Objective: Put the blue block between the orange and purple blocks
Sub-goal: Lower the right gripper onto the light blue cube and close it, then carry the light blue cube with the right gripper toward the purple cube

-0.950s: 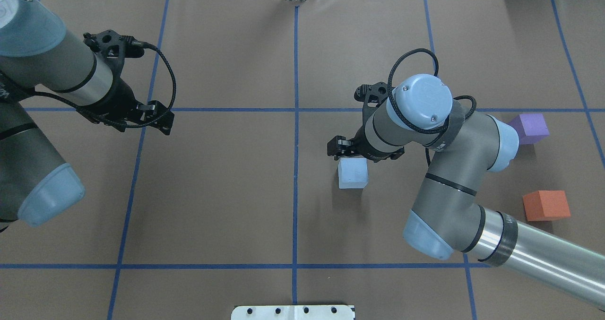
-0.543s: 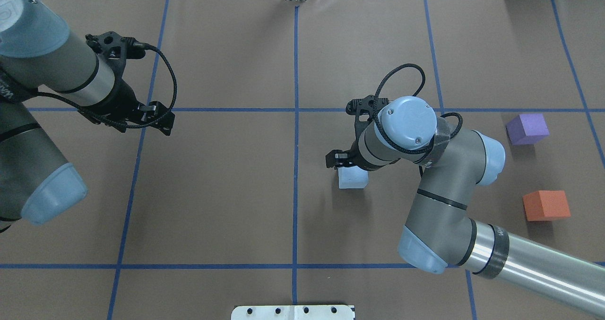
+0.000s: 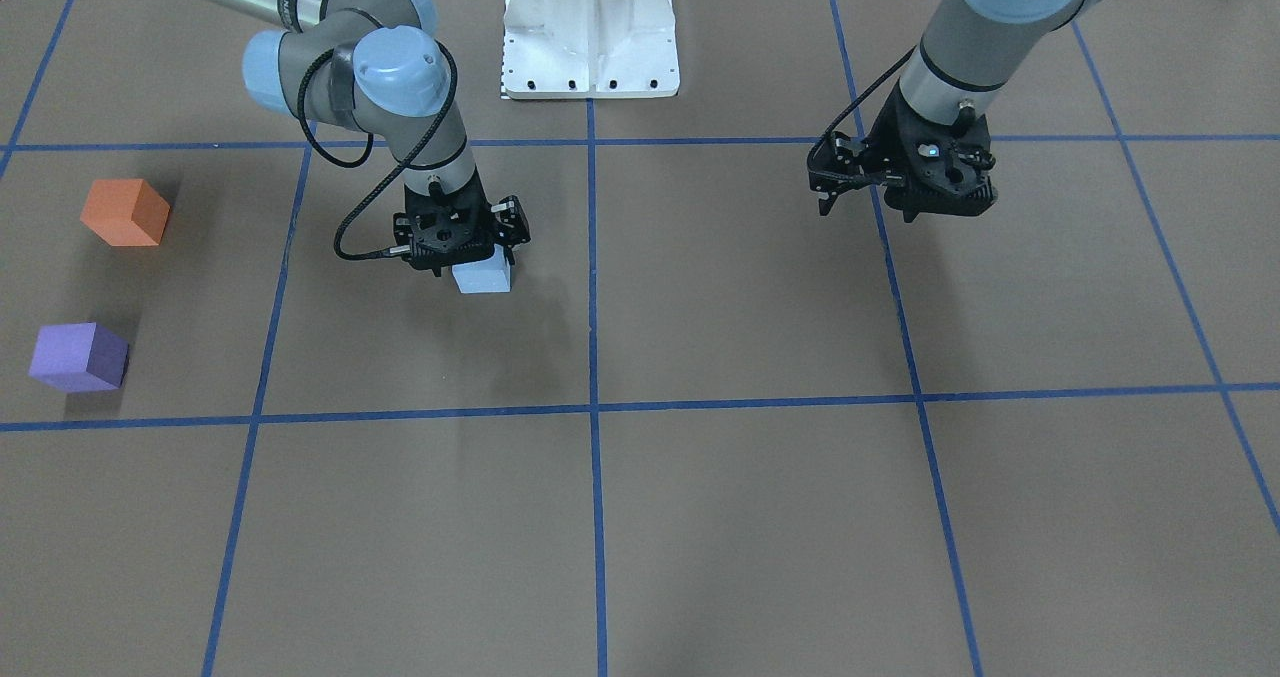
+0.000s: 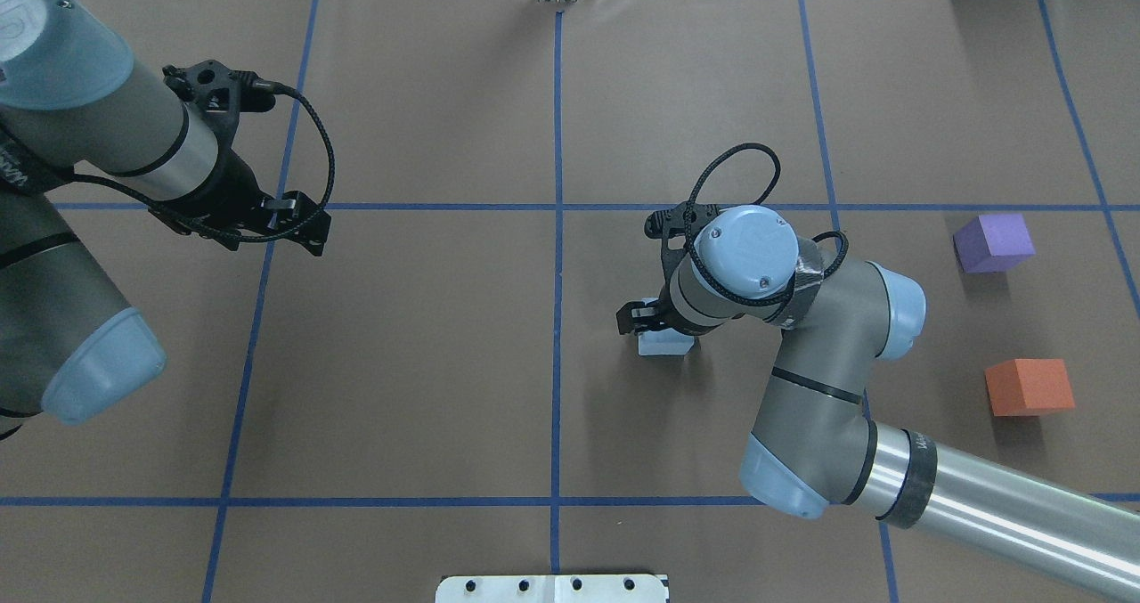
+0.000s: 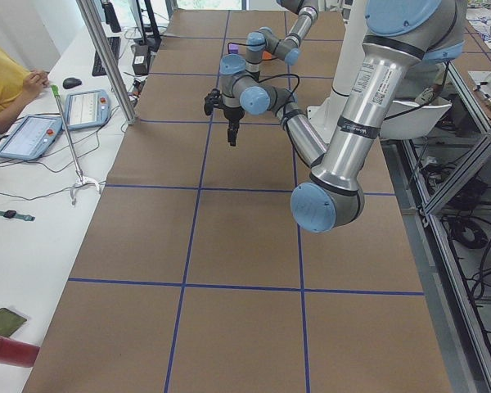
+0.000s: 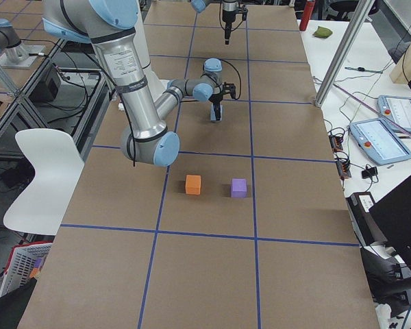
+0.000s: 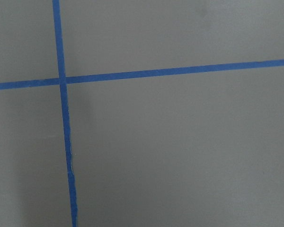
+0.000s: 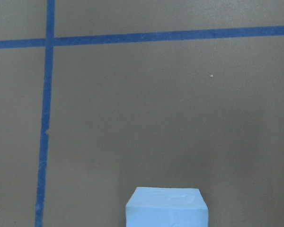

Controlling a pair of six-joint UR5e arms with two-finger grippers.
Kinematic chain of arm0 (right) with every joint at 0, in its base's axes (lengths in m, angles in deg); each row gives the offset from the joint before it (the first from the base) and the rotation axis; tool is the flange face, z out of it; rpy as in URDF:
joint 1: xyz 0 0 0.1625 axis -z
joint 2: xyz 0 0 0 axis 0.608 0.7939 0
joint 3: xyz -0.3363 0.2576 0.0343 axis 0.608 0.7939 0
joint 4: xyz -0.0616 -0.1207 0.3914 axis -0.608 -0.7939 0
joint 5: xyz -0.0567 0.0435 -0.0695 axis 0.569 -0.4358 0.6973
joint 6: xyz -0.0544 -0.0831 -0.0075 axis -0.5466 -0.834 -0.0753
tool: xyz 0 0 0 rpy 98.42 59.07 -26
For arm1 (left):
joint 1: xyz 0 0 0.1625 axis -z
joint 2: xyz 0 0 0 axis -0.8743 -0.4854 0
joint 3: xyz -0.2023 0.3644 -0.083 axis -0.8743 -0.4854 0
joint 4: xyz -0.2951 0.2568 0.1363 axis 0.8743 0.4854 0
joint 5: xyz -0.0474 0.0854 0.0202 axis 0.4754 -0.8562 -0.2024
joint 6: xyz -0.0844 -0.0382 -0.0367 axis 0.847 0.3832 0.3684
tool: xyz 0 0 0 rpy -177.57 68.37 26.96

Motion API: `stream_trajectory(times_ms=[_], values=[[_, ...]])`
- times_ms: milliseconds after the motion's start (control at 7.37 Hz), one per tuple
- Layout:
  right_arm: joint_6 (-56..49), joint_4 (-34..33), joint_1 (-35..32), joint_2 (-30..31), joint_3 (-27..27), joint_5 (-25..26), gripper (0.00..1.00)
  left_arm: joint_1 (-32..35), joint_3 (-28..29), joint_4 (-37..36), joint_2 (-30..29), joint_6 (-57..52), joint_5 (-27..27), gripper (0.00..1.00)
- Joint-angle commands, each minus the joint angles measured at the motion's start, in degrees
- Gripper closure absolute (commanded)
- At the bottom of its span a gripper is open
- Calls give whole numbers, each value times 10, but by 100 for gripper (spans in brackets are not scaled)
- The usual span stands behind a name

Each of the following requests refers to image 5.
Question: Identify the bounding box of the person in yellow shirt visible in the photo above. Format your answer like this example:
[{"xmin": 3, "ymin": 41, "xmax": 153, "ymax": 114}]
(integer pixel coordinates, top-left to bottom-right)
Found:
[{"xmin": 0, "ymin": 48, "xmax": 50, "ymax": 134}]

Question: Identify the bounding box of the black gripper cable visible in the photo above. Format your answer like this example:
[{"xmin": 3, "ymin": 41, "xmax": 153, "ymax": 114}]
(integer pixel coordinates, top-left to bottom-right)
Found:
[{"xmin": 256, "ymin": 73, "xmax": 302, "ymax": 124}]

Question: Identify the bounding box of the white curved chair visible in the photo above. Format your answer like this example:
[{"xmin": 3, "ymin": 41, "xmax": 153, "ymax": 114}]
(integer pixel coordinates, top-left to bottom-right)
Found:
[{"xmin": 380, "ymin": 98, "xmax": 452, "ymax": 140}]

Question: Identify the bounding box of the black keyboard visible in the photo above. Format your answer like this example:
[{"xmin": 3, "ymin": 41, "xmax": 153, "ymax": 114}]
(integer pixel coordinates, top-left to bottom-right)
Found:
[{"xmin": 91, "ymin": 36, "xmax": 122, "ymax": 77}]

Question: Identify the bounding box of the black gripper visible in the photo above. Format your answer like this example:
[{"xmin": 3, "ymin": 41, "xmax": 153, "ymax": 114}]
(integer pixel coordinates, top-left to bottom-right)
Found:
[{"xmin": 223, "ymin": 106, "xmax": 245, "ymax": 147}]

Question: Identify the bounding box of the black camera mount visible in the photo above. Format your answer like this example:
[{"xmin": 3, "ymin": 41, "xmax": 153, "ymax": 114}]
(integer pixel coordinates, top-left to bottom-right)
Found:
[{"xmin": 204, "ymin": 88, "xmax": 223, "ymax": 116}]

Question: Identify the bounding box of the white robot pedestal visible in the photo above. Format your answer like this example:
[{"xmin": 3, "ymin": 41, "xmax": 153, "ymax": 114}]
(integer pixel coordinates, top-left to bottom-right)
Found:
[{"xmin": 307, "ymin": 0, "xmax": 367, "ymax": 142}]

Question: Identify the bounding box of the teach pendant tablet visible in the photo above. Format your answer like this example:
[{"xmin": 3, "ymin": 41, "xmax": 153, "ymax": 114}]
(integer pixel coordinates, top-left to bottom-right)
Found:
[
  {"xmin": 65, "ymin": 89, "xmax": 110, "ymax": 130},
  {"xmin": 0, "ymin": 115, "xmax": 62, "ymax": 160}
]

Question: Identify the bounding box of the green cloth pouch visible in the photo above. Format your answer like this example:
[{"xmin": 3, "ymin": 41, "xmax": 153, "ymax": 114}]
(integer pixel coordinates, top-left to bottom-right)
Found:
[{"xmin": 0, "ymin": 308, "xmax": 27, "ymax": 337}]

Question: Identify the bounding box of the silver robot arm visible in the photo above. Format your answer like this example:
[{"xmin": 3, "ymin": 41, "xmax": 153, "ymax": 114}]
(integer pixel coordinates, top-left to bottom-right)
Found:
[
  {"xmin": 245, "ymin": 0, "xmax": 327, "ymax": 82},
  {"xmin": 216, "ymin": 1, "xmax": 467, "ymax": 233}
]

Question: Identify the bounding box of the far teach pendant tablet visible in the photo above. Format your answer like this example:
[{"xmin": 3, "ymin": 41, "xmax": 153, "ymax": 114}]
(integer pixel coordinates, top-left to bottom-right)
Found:
[{"xmin": 65, "ymin": 89, "xmax": 110, "ymax": 130}]

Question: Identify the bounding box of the black computer mouse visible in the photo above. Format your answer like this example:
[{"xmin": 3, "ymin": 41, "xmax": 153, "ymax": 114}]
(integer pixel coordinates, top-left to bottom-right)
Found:
[{"xmin": 62, "ymin": 77, "xmax": 83, "ymax": 89}]

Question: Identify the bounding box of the purple foam block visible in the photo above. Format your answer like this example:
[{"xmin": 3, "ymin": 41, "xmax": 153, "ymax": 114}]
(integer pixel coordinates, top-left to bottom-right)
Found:
[{"xmin": 228, "ymin": 44, "xmax": 239, "ymax": 54}]

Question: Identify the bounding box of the green handled reacher grabber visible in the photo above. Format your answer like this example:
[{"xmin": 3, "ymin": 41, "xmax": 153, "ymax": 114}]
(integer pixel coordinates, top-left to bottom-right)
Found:
[{"xmin": 51, "ymin": 84, "xmax": 101, "ymax": 206}]

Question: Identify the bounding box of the green strap smartwatch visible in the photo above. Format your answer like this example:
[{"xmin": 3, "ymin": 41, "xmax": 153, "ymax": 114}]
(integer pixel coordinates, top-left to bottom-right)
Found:
[{"xmin": 0, "ymin": 210, "xmax": 35, "ymax": 222}]

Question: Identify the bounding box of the aluminium frame post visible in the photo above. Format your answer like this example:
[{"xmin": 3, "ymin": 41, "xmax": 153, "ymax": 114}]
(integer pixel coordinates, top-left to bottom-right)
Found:
[{"xmin": 76, "ymin": 0, "xmax": 136, "ymax": 125}]

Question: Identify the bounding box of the red bottle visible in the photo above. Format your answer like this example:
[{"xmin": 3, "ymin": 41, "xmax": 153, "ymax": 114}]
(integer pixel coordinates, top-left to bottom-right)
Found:
[{"xmin": 0, "ymin": 336, "xmax": 40, "ymax": 368}]

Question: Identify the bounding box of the near teach pendant tablet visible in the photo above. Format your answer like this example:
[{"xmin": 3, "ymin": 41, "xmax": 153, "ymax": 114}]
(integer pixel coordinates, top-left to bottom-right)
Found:
[{"xmin": 0, "ymin": 115, "xmax": 62, "ymax": 160}]

